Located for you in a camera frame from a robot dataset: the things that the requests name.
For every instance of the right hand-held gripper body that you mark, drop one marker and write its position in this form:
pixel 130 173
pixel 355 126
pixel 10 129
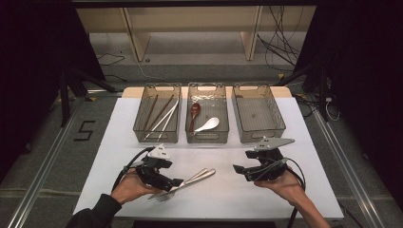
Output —
pixel 271 169

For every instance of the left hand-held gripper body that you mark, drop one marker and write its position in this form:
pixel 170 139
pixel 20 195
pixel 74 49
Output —
pixel 152 174

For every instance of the steel table knife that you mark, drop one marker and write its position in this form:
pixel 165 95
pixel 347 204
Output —
pixel 196 178

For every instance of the smoky clear plastic bin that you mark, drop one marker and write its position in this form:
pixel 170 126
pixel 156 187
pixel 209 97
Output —
pixel 256 114
pixel 207 95
pixel 158 134

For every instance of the white chopstick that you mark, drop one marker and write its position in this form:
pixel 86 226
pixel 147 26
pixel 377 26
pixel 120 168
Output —
pixel 168 122
pixel 164 117

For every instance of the white ceramic spoon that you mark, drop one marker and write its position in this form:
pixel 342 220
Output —
pixel 211 123

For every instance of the brown wooden chopstick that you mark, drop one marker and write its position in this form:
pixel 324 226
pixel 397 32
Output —
pixel 151 111
pixel 161 111

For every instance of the brown wooden spoon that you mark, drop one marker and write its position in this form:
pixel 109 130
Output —
pixel 195 108

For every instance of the person's left hand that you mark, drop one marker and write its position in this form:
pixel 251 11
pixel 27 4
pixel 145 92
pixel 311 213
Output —
pixel 130 188

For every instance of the person's right hand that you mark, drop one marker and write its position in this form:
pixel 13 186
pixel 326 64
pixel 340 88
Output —
pixel 291 188

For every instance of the white table cover sheet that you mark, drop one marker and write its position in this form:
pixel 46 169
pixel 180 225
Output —
pixel 215 202

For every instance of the black tripod stand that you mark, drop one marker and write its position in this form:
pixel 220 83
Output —
pixel 323 101
pixel 65 104

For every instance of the dark curtain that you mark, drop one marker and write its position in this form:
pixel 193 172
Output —
pixel 364 79
pixel 25 63

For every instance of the beige wooden desk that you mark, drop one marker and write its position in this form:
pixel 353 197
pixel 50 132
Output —
pixel 196 19

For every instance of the black metal crossbar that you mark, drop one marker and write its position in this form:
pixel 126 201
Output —
pixel 190 3

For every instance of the aluminium floor rail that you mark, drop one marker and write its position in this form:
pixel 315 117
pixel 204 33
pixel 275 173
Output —
pixel 47 164
pixel 344 164

